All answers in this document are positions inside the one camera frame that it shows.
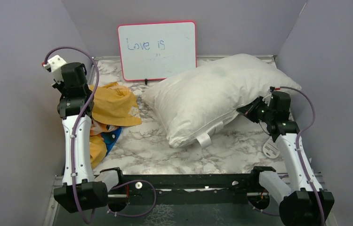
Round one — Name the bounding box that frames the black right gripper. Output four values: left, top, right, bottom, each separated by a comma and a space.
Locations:
237, 96, 274, 123

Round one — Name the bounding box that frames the blue yellow Mickey pillowcase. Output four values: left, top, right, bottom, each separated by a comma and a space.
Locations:
89, 82, 142, 169

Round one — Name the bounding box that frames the white pillow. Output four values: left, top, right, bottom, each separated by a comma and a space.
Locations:
141, 54, 301, 148

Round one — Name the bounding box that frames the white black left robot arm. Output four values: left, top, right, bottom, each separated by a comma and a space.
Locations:
48, 56, 125, 213

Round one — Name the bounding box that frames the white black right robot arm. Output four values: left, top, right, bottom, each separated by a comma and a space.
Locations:
237, 89, 335, 226

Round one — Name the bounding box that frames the white printed label tag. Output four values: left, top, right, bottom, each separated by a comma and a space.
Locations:
262, 137, 280, 159

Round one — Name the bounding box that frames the pink framed whiteboard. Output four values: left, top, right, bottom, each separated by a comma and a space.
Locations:
117, 21, 197, 82

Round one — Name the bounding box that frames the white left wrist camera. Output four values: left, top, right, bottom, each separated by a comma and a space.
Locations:
42, 55, 67, 84

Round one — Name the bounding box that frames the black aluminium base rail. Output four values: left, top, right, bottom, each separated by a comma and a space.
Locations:
51, 173, 324, 207

